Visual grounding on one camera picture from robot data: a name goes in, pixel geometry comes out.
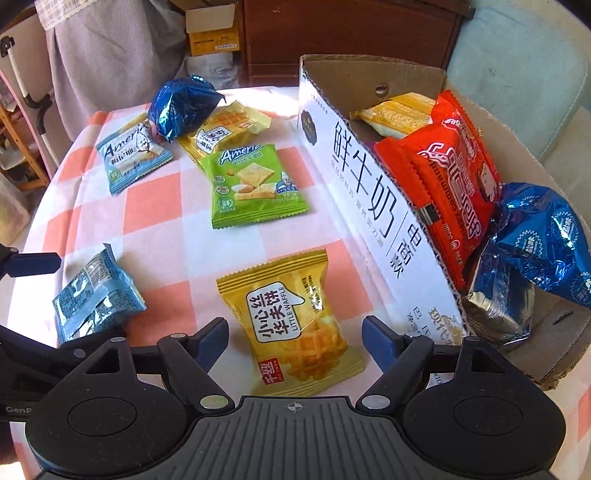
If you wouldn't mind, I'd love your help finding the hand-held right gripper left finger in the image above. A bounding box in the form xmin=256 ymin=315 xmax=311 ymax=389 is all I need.
xmin=60 ymin=318 xmax=232 ymax=414

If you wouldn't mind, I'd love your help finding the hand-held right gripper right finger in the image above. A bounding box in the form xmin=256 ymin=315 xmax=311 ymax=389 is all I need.
xmin=355 ymin=315 xmax=518 ymax=414

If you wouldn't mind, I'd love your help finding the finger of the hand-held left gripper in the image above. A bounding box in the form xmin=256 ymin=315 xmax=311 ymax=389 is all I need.
xmin=0 ymin=244 xmax=62 ymax=278
xmin=0 ymin=324 xmax=81 ymax=371

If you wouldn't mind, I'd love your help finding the blue barcode cracker packet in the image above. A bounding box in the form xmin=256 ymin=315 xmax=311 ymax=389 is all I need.
xmin=52 ymin=243 xmax=147 ymax=347

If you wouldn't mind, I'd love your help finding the yellow waffle packet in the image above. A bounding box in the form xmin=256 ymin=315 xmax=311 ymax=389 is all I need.
xmin=178 ymin=102 xmax=272 ymax=169
xmin=216 ymin=248 xmax=368 ymax=398

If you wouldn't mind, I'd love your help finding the silver foil snack packet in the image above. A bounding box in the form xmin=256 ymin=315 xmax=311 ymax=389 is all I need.
xmin=464 ymin=247 xmax=536 ymax=342

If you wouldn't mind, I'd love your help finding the pale blue cracker packet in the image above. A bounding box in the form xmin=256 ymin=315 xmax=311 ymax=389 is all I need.
xmin=95 ymin=115 xmax=174 ymax=197

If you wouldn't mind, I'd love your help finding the white printed cardboard box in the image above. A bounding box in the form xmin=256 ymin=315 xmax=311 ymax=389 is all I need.
xmin=298 ymin=54 xmax=591 ymax=391

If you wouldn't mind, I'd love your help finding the green cracker packet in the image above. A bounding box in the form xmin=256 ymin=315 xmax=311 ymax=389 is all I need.
xmin=202 ymin=143 xmax=309 ymax=230

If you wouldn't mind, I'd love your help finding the red snack packet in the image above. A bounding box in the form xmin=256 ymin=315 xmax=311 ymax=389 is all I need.
xmin=373 ymin=90 xmax=504 ymax=291

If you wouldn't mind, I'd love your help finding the blue foil snack packet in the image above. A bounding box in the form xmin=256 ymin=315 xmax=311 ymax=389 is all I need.
xmin=473 ymin=182 xmax=591 ymax=310
xmin=148 ymin=75 xmax=227 ymax=144

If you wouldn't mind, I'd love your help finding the gold snack packet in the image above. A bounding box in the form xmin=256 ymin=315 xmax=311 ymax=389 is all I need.
xmin=348 ymin=92 xmax=439 ymax=139

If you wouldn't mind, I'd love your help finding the clear plastic bag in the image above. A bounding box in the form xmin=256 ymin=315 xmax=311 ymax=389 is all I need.
xmin=0 ymin=173 xmax=35 ymax=245

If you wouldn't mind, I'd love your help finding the wooden shelf rack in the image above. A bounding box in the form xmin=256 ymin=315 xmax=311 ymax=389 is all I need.
xmin=0 ymin=97 xmax=51 ymax=190

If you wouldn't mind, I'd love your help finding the pink checked tablecloth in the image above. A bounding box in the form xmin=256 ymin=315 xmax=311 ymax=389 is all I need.
xmin=9 ymin=85 xmax=467 ymax=462

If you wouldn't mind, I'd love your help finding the lilac checked cloth cover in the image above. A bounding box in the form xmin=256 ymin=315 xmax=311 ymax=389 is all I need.
xmin=44 ymin=0 xmax=195 ymax=139

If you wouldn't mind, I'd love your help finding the white bag with blue print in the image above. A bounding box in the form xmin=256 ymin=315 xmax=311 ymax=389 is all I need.
xmin=185 ymin=54 xmax=241 ymax=90

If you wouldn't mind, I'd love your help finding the small open cardboard box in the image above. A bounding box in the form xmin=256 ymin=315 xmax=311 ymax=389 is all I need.
xmin=185 ymin=4 xmax=243 ymax=58

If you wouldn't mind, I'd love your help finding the brown wooden nightstand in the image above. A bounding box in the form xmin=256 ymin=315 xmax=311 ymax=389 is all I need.
xmin=238 ymin=0 xmax=476 ymax=88

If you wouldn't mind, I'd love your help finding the pale blue sofa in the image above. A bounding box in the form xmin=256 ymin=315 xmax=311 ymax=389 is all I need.
xmin=445 ymin=0 xmax=591 ymax=195

